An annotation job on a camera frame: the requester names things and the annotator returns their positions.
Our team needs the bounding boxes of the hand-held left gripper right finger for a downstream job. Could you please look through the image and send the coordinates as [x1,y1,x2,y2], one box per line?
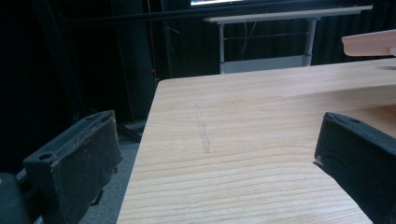
[313,111,396,224]

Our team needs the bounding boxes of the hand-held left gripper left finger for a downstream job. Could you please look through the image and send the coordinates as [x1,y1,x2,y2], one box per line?
[22,109,123,224]

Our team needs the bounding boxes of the pink plastic tray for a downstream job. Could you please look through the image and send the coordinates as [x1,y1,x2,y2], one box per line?
[341,29,396,58]

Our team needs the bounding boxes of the dark curtain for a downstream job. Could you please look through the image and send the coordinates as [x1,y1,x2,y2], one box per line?
[31,0,396,122]

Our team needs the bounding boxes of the monitor screen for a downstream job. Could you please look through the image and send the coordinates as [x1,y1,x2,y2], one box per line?
[190,0,247,7]

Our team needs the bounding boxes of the white metal table frame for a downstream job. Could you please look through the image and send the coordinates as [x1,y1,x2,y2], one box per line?
[204,5,374,75]

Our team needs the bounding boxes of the thin white cable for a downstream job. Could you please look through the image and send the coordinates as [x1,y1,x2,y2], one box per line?
[234,21,258,62]

